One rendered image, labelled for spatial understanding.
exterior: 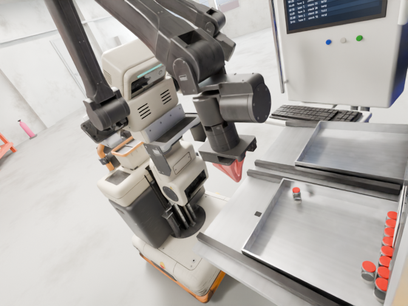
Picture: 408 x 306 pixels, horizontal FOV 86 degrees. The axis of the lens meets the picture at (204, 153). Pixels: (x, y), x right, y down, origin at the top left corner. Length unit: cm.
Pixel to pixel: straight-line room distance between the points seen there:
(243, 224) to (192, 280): 75
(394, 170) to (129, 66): 85
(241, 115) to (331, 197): 44
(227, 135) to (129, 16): 25
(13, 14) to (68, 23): 849
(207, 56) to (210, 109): 8
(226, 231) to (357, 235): 31
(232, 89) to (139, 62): 56
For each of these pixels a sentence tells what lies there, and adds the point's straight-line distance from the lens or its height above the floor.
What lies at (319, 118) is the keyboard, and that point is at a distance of 116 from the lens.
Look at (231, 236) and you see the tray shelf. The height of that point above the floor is 88.
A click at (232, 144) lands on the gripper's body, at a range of 40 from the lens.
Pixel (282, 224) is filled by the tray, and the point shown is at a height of 88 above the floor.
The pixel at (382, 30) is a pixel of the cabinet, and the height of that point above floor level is 113.
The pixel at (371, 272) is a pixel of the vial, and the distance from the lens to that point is 54.
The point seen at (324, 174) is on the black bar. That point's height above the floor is 90.
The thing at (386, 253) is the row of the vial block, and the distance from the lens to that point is 56.
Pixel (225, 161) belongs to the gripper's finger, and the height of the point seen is 116.
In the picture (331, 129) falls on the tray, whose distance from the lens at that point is 97.
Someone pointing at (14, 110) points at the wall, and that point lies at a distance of 825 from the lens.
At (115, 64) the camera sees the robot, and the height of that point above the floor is 134.
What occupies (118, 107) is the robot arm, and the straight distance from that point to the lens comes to 72.
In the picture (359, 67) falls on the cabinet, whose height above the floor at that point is 99.
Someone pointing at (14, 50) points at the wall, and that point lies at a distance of 872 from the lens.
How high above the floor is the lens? 139
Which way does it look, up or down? 31 degrees down
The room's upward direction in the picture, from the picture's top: 21 degrees counter-clockwise
